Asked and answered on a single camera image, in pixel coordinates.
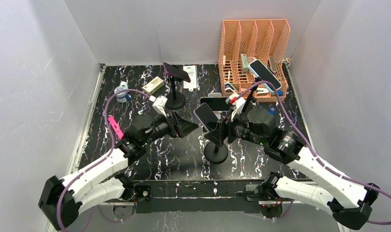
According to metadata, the black round-base phone stand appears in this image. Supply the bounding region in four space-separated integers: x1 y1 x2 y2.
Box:
203 140 228 164

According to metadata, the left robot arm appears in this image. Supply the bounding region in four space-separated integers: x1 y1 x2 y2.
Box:
38 111 199 231

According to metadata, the blue white tape roll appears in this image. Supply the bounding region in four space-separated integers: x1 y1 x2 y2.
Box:
114 81 131 103

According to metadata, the purple cable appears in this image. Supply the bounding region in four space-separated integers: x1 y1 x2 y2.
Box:
56 88 156 232
235 80 391 226

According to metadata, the black stand rear right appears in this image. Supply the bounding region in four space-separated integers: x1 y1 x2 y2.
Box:
242 81 259 113

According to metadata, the light blue phone on stand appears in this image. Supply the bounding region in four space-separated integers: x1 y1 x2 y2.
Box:
248 59 282 93

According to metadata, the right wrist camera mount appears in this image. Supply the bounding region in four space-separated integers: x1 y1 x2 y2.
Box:
226 93 246 122

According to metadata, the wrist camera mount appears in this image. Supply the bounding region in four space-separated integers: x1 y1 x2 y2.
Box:
149 96 167 117
226 93 246 122

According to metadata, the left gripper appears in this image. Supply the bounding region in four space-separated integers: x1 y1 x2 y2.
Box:
142 110 198 146

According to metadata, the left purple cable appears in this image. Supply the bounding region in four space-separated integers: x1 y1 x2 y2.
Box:
56 88 156 232

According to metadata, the pink marker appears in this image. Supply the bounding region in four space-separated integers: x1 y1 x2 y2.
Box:
107 116 124 140

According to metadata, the beige small box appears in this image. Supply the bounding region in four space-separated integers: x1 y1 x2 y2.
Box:
142 76 165 95

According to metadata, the white phone on silver stand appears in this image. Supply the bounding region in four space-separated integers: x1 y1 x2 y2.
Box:
199 97 231 112

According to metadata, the silver desktop phone stand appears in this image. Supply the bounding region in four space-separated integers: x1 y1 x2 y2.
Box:
208 92 222 98

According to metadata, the white labelled package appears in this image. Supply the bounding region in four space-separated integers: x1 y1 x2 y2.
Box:
183 65 198 91

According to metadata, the black stand rear left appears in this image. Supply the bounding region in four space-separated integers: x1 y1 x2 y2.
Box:
165 76 186 110

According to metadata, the black base frame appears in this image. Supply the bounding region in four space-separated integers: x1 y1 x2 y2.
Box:
104 179 323 215

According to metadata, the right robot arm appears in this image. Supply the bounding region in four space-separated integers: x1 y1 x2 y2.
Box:
195 108 379 230

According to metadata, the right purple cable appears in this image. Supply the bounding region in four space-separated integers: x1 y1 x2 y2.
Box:
235 80 391 226

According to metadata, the white-edged black smartphone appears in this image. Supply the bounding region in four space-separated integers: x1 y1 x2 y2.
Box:
194 103 219 132

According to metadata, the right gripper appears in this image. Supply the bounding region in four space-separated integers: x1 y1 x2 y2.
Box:
204 107 266 148

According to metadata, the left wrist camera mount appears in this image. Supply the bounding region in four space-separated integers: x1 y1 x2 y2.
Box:
149 96 167 117

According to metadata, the orange file organizer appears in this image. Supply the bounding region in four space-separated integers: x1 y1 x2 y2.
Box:
218 19 290 100

